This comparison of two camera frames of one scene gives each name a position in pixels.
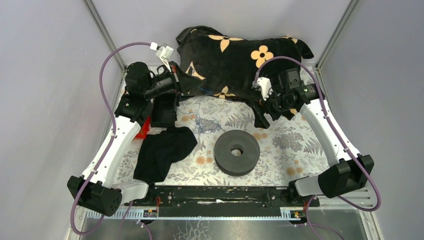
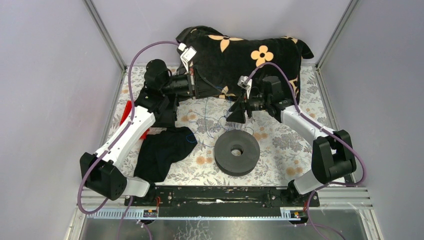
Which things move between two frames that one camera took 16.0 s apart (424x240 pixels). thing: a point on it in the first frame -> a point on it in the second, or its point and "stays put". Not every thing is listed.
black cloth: [159, 151] stays put
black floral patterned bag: [228, 66] stays put
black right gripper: [260, 120] -> [238, 116]
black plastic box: [164, 110] stays put
